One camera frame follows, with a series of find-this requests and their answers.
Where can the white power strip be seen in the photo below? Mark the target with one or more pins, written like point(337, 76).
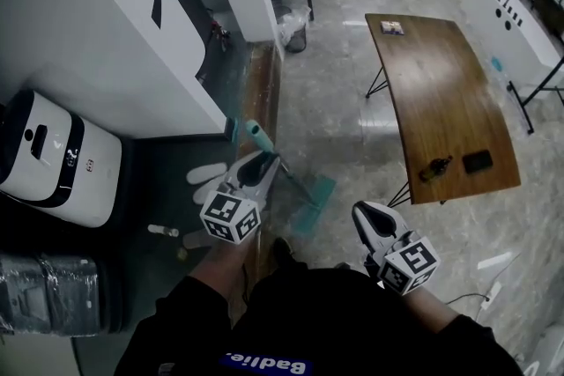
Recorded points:
point(492, 295)

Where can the amber glass bottle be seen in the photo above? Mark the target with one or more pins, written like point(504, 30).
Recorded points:
point(435, 168)

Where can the teal mop metal pole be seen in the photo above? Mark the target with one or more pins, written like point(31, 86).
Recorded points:
point(260, 136)

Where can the white folding table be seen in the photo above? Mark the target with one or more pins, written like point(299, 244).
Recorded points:
point(506, 26)

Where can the person's black shirt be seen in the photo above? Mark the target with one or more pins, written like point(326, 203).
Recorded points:
point(330, 321)

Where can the small round lid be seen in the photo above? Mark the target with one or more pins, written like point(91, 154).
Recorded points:
point(181, 253)

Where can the clear plastic bottle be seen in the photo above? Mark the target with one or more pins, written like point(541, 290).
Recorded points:
point(163, 230)

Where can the white black dock appliance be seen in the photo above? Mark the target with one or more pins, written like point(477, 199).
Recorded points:
point(57, 163)

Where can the small printed packet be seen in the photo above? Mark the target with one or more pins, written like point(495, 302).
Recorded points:
point(391, 27)

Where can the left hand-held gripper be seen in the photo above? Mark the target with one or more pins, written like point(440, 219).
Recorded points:
point(229, 216)

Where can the black phone on table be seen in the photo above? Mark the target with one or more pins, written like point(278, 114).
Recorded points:
point(477, 161)

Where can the plastic wrapped black case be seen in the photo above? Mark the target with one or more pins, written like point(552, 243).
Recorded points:
point(44, 295)

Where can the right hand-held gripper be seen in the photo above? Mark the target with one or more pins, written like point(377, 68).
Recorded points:
point(410, 266)

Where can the wooden table black legs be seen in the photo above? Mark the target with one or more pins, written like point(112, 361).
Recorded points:
point(445, 101)

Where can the small teal object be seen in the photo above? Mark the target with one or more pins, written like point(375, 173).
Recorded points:
point(497, 64)

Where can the person's left forearm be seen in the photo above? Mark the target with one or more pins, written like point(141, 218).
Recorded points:
point(220, 273)

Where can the person's left shoe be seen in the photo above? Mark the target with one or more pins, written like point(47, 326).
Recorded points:
point(283, 251)

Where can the white black curved machine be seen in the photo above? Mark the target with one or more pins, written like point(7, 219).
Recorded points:
point(176, 13)

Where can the person's right forearm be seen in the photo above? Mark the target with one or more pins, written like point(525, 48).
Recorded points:
point(429, 308)

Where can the person's right shoe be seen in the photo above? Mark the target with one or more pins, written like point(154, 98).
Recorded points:
point(343, 265)

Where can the person's shoe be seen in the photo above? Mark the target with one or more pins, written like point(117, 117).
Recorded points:
point(343, 265)
point(283, 251)

